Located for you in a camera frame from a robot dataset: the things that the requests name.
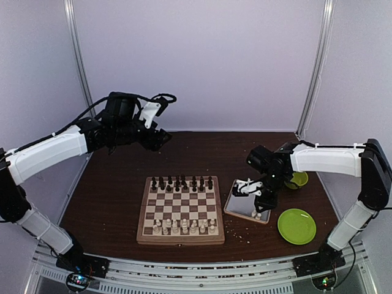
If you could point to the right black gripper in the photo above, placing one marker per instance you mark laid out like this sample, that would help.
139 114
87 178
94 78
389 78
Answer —
269 204

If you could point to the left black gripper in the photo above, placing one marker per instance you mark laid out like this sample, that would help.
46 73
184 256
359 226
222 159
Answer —
154 141

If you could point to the metal tray with wood rim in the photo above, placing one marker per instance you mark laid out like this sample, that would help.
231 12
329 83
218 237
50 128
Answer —
243 207

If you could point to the white chess piece four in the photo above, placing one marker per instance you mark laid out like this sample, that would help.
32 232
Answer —
212 227

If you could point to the white chess piece seven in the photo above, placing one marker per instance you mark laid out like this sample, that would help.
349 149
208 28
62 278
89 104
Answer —
202 227

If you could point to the white chess piece three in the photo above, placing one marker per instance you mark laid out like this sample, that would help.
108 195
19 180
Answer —
193 227

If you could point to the white chess piece five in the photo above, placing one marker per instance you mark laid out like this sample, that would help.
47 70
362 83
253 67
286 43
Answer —
184 226

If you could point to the white chess piece one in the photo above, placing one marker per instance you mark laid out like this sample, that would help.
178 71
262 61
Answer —
174 227

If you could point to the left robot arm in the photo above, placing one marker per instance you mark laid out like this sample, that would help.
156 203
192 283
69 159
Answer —
115 120

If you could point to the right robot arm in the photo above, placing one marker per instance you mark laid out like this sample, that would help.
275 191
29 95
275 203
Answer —
366 161

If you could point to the white pieces pile in tray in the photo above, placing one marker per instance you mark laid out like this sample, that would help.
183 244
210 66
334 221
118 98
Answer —
257 216

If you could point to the black chess piece far left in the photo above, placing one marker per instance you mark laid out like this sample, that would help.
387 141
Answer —
154 183

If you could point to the black chess piece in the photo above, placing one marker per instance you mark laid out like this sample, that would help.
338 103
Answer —
210 182
154 183

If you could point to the black chess piece far right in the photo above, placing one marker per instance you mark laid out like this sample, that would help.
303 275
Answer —
210 182

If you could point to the wooden chess board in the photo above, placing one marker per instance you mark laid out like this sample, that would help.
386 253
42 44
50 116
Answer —
189 199

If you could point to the green plate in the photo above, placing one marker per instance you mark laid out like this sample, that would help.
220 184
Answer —
296 226

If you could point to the small green bowl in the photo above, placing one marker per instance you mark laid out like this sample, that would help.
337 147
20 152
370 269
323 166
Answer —
298 180

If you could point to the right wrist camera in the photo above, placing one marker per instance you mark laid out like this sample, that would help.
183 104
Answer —
247 188

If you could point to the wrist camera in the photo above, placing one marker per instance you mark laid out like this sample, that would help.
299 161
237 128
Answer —
247 188
155 107

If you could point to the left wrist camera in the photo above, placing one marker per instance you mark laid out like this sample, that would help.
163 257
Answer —
155 107

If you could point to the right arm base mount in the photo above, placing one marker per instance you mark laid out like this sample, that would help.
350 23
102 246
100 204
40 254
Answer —
326 259

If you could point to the aluminium front rail frame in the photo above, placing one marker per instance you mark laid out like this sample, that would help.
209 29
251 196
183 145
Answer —
273 275

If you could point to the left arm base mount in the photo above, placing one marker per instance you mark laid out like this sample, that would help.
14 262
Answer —
88 266

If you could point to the left aluminium corner post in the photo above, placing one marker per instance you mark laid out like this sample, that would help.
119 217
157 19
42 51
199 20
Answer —
72 25

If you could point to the aluminium corner post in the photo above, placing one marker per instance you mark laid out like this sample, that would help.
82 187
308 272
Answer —
316 75
72 25

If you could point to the right aluminium corner post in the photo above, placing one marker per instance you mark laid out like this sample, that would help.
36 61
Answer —
316 75

